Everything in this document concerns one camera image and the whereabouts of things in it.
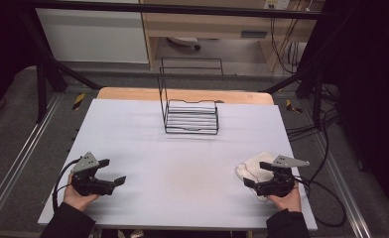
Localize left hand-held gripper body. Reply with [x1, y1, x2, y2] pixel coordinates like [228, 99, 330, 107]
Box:
[70, 151, 116, 197]

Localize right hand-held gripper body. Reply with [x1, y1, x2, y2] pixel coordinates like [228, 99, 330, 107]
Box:
[253, 155, 311, 198]

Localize white cloth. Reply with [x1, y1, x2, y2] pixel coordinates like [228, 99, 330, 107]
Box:
[234, 151, 277, 203]

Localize black wire rack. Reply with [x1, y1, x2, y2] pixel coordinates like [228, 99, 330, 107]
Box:
[157, 57, 224, 136]

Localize person's left hand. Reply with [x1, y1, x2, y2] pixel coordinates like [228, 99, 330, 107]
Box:
[63, 173, 99, 212]

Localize person's right hand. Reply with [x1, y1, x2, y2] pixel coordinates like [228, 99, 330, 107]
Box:
[266, 180, 303, 213]

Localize yellow black tape strip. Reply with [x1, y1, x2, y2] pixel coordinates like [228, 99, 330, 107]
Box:
[285, 98, 303, 114]
[71, 92, 86, 111]

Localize white cabinet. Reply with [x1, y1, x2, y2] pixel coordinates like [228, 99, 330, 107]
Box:
[35, 0, 150, 64]

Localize black curtain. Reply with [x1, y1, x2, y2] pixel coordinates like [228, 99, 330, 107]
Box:
[315, 0, 389, 216]
[0, 0, 40, 122]

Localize white round chair base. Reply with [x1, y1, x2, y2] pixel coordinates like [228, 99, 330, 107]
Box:
[166, 36, 202, 52]

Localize light wooden desk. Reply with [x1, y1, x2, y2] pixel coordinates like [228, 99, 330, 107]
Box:
[139, 0, 325, 72]

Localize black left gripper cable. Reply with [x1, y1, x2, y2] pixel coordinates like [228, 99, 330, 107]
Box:
[52, 158, 82, 212]

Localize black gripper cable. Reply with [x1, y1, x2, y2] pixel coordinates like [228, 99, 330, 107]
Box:
[295, 177, 347, 228]
[52, 158, 82, 212]

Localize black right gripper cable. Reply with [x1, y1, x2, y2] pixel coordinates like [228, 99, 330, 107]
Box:
[295, 177, 347, 228]

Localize bundle of black floor cables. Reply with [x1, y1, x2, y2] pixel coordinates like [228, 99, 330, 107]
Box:
[286, 83, 341, 142]

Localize aluminium floor rail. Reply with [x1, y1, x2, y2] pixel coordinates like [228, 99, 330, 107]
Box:
[0, 93, 64, 226]
[310, 132, 373, 238]

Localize black metal frame post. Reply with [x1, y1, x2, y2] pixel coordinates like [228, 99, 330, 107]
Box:
[17, 9, 103, 124]
[264, 49, 326, 128]

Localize hanging black and yellow cables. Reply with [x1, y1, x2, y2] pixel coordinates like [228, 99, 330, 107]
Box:
[269, 13, 304, 74]

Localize white wall socket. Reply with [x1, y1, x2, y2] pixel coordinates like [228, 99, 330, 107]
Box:
[263, 0, 292, 11]

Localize black metal frame bar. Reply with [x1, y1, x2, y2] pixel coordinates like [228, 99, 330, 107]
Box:
[25, 0, 334, 20]

